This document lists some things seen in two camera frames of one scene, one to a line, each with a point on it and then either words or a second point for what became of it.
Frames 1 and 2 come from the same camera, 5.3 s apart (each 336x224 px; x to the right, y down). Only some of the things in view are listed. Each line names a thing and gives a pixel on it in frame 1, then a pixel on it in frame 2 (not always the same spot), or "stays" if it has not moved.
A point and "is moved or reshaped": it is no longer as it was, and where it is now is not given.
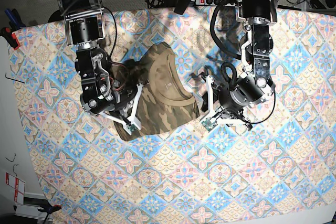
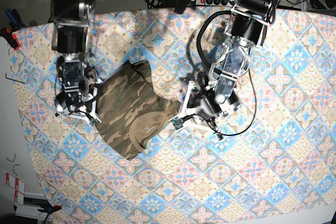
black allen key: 12,79 stays
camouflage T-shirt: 166,101 is moved or reshaped
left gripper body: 128,119 -> 76,104
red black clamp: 7,32 stays
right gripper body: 222,115 -> 205,109
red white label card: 19,186 stays
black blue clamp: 48,208 stays
